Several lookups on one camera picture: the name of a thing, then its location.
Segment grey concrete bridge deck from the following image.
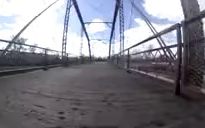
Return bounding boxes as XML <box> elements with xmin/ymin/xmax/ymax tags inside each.
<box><xmin>0</xmin><ymin>61</ymin><xmax>205</xmax><ymax>128</ymax></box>

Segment blue steel bridge truss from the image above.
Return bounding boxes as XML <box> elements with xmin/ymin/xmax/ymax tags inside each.
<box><xmin>1</xmin><ymin>0</ymin><xmax>205</xmax><ymax>88</ymax></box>

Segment metal bridge railing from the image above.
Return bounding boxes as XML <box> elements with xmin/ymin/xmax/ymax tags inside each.
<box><xmin>0</xmin><ymin>36</ymin><xmax>88</xmax><ymax>78</ymax></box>
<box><xmin>112</xmin><ymin>5</ymin><xmax>205</xmax><ymax>98</ymax></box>

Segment row of trees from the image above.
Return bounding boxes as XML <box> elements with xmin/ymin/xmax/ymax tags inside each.
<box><xmin>5</xmin><ymin>36</ymin><xmax>39</xmax><ymax>54</ymax></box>

